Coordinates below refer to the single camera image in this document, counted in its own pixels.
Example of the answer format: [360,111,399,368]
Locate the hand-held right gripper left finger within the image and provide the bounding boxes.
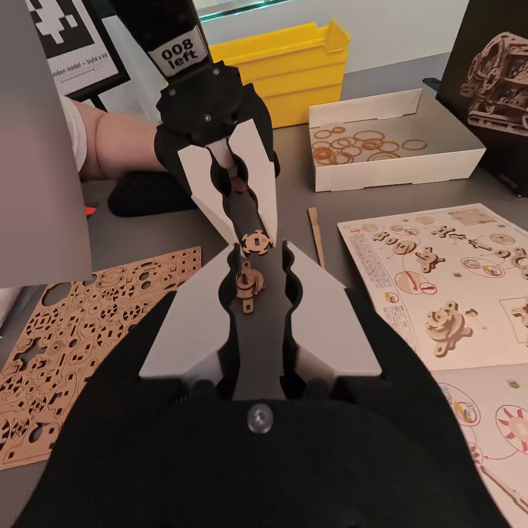
[139,243,244,400]

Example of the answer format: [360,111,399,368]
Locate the pile of rubber bands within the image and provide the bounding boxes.
[312,126,428,166]

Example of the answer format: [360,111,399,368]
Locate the person's left forearm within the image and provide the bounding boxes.
[78,101,167,181]

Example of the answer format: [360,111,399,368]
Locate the laser-cut wooden parts sheet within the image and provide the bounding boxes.
[0,247,203,471]

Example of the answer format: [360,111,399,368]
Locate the black model kit box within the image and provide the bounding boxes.
[436,0,528,203]

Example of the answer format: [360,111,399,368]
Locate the wooden model hub assembly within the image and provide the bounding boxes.
[235,261,265,315]

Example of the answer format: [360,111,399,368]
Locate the small wooden gear wheel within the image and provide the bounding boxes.
[241,230,275,256]

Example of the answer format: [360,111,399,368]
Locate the white cardboard box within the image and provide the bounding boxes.
[309,88,487,193]

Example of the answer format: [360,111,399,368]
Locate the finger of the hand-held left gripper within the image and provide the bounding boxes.
[226,119,279,245]
[177,144,246,247]

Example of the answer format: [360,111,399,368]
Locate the thin wooden stick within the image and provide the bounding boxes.
[308,207,326,271]

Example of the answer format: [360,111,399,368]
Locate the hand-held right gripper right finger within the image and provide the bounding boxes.
[280,240,383,400]

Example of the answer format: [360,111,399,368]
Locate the glass panel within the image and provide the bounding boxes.
[194,0,295,23]

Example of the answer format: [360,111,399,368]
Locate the black textured pad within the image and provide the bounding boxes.
[108,171,199,218]

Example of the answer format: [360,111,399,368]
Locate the person's light shirt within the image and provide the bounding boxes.
[61,96,89,174]

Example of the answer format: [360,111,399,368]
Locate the black framed sign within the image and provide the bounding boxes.
[25,0,132,113]

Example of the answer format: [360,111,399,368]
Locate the yellow plastic bin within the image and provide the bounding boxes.
[208,18,352,129]

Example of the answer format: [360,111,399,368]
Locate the printed instruction sheet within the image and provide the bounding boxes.
[433,365,528,528]
[337,203,528,370]

